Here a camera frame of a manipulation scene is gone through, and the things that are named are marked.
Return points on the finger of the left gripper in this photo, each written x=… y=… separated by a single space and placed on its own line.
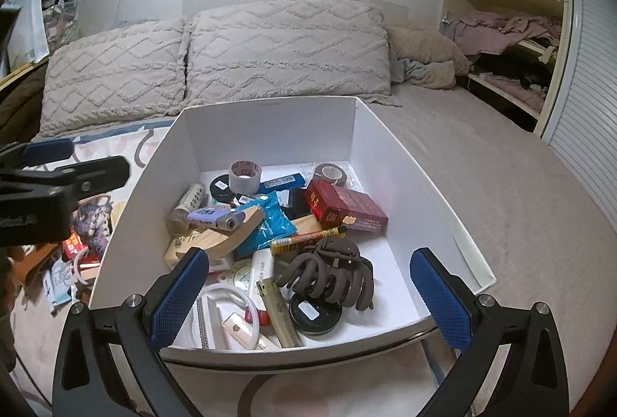
x=86 y=179
x=43 y=152

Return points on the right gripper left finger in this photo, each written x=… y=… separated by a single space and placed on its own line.
x=154 y=319

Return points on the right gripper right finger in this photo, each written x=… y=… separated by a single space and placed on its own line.
x=452 y=304

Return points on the crochet purple pouch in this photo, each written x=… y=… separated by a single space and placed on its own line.
x=92 y=223

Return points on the wooden curved piece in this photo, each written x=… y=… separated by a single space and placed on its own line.
x=217 y=243

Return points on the purple lighter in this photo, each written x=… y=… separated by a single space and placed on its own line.
x=217 y=218

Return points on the patterned bed blanket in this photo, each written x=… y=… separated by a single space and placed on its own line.
x=494 y=203

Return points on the left knitted beige pillow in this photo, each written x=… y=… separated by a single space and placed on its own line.
x=122 y=75

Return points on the knitted beige pillow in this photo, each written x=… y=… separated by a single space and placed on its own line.
x=279 y=48
x=122 y=75

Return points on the brown hair claw clip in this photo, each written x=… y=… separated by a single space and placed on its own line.
x=333 y=270

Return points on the gold ruler stick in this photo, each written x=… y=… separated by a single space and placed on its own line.
x=278 y=313

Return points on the black round tin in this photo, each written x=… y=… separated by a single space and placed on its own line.
x=314 y=317

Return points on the yellow brown pen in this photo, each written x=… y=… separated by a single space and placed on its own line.
x=300 y=241

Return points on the blue snack packet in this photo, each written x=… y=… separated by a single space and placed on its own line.
x=275 y=225

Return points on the red cigarette box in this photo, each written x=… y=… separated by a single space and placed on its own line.
x=335 y=206

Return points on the white tape roll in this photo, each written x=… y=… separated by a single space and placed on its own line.
x=244 y=177

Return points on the white cardboard box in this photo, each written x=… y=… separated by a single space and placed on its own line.
x=391 y=208

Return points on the dark brown tape roll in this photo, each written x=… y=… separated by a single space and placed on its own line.
x=330 y=173

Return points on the beige plush cushion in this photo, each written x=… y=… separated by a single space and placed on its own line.
x=421 y=56

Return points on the right knitted beige pillow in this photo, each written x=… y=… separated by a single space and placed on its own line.
x=279 y=48

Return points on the wardrobe shelf with clothes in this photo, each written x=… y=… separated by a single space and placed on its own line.
x=517 y=52

